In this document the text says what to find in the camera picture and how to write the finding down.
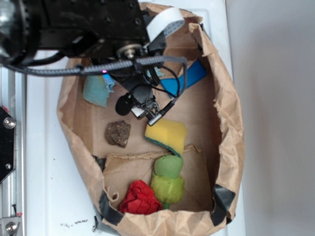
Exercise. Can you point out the lime green fuzzy ball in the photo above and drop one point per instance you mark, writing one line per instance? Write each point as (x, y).
(168, 190)

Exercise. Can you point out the blue rectangular block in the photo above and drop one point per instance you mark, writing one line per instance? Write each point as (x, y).
(196, 72)

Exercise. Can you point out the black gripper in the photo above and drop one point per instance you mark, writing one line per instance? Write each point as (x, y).
(102, 30)

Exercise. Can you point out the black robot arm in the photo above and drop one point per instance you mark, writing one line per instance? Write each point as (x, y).
(20, 25)

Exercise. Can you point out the yellow sponge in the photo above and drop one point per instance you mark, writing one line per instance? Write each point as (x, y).
(168, 134)

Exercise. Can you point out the green felt ball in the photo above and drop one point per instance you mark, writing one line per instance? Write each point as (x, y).
(168, 166)

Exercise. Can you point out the brown paper bag tray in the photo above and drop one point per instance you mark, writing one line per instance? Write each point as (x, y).
(213, 157)

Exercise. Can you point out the red crumpled paper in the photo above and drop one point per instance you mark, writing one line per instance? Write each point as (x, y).
(140, 199)

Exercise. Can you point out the brown rock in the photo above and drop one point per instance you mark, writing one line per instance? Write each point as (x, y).
(117, 133)

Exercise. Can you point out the light blue cloth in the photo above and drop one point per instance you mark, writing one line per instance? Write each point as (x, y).
(97, 89)

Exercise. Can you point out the aluminium frame rail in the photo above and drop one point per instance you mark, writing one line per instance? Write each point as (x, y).
(12, 190)

